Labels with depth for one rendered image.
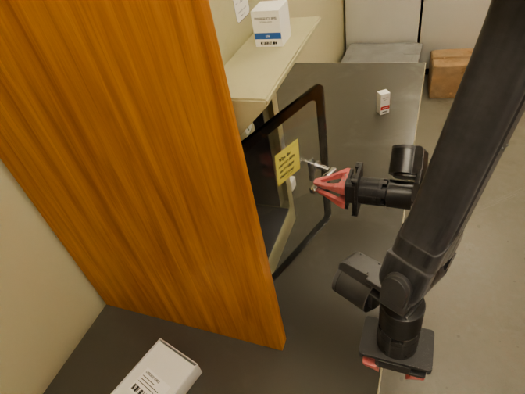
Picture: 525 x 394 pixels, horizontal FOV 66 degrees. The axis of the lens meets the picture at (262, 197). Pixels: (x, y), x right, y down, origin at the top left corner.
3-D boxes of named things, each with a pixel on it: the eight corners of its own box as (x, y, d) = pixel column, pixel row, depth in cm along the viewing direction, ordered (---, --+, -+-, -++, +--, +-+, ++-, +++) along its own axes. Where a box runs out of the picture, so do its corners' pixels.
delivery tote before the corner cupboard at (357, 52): (340, 99, 350) (338, 63, 329) (350, 77, 378) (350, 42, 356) (414, 102, 328) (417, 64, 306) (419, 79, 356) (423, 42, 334)
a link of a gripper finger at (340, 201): (316, 160, 88) (360, 164, 84) (319, 185, 93) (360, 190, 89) (308, 180, 83) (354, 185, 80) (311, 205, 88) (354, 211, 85)
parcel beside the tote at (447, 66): (427, 99, 328) (432, 66, 309) (425, 80, 351) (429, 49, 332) (483, 98, 317) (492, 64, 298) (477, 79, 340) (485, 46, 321)
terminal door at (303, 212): (257, 295, 94) (218, 159, 68) (329, 216, 109) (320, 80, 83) (259, 297, 94) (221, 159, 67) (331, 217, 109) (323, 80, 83)
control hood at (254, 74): (209, 153, 66) (193, 98, 59) (272, 65, 88) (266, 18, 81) (275, 159, 62) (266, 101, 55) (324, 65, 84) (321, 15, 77)
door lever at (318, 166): (296, 190, 90) (294, 180, 88) (320, 166, 95) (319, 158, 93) (316, 198, 87) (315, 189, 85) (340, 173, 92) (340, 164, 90)
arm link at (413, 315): (411, 326, 49) (435, 295, 52) (364, 295, 54) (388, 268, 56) (405, 352, 54) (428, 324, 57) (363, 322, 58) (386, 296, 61)
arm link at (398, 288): (409, 287, 46) (444, 254, 51) (330, 240, 53) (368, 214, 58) (389, 353, 52) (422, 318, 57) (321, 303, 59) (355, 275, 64)
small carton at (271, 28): (255, 47, 70) (249, 11, 66) (265, 35, 74) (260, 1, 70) (283, 46, 69) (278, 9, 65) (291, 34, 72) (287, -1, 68)
